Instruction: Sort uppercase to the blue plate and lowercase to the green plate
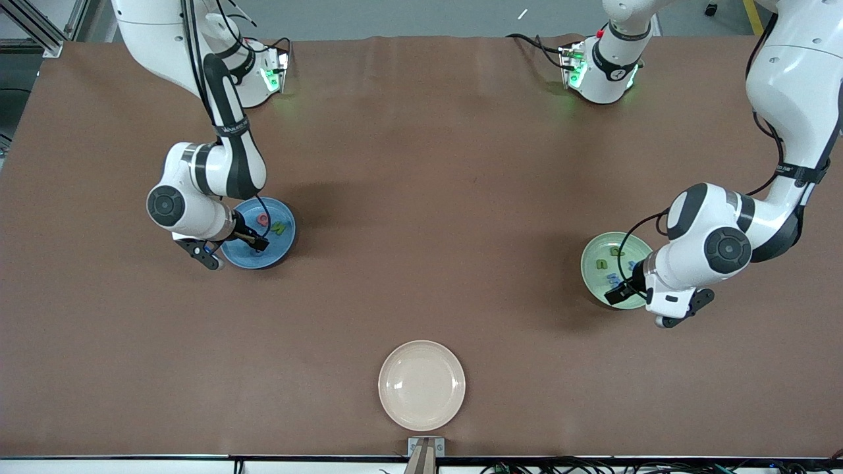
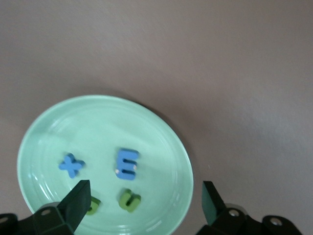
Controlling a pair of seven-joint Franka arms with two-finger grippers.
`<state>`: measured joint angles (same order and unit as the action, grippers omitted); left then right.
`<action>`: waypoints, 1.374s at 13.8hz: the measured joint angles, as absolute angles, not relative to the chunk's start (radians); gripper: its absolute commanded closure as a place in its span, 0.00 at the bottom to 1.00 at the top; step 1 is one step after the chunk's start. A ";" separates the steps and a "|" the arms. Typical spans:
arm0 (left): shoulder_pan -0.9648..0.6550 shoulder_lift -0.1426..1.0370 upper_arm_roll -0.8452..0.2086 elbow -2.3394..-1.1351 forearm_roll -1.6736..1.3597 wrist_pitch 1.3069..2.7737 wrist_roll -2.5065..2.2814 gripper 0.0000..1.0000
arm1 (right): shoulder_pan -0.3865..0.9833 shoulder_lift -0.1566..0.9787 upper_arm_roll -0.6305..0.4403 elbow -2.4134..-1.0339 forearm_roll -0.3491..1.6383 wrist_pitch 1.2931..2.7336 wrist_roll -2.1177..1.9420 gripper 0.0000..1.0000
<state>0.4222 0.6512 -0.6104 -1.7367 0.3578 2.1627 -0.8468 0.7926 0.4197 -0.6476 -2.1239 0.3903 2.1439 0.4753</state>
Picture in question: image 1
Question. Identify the green plate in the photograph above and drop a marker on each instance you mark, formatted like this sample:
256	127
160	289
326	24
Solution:
593	284

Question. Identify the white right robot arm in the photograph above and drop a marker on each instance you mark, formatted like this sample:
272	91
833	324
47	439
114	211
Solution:
197	224

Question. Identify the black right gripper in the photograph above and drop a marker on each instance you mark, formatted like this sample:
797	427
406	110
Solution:
247	236

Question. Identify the blue plate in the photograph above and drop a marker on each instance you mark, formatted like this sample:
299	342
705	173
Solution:
276	255

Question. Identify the green foam uppercase N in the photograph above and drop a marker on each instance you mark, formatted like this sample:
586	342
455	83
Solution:
279	228

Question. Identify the aluminium frame post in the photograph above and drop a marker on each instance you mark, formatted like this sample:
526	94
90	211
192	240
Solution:
39	33

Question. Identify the pink foam uppercase Q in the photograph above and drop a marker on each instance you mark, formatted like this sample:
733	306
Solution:
262	220

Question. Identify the brown table mat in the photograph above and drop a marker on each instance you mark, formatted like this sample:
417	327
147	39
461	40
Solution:
421	131

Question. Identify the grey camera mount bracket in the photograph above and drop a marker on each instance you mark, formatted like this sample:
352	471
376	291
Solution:
426	447

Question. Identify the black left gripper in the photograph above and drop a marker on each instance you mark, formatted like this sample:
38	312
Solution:
627	284

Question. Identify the beige plate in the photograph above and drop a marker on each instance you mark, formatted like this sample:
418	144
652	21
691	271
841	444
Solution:
421	385

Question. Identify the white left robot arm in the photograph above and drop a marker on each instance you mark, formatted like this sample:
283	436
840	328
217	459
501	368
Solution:
797	85

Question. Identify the blue foam lowercase m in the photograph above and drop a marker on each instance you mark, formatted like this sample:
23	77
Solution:
614	276

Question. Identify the white table edge rail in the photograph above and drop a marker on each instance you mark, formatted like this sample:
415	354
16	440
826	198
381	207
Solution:
132	467

